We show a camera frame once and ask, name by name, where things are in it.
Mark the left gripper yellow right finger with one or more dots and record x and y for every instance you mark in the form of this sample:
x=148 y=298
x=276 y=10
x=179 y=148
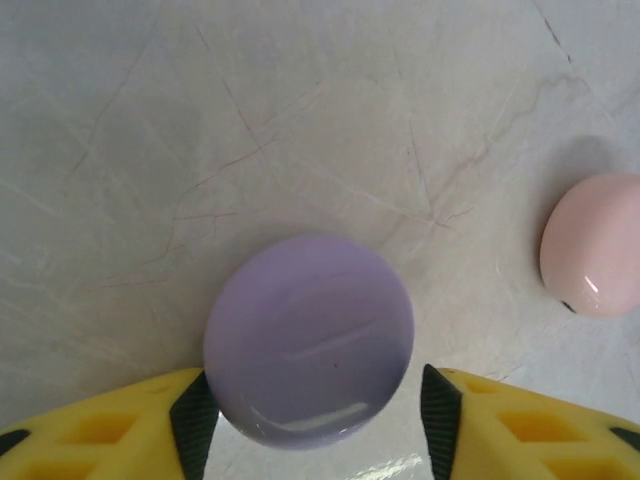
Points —
x=540 y=430

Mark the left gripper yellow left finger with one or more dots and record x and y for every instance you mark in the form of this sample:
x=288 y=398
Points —
x=90 y=430

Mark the pink round charging case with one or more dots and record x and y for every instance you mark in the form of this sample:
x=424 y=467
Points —
x=595 y=250

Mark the purple round charging case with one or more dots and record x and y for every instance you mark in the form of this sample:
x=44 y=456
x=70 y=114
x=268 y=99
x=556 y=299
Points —
x=310 y=340

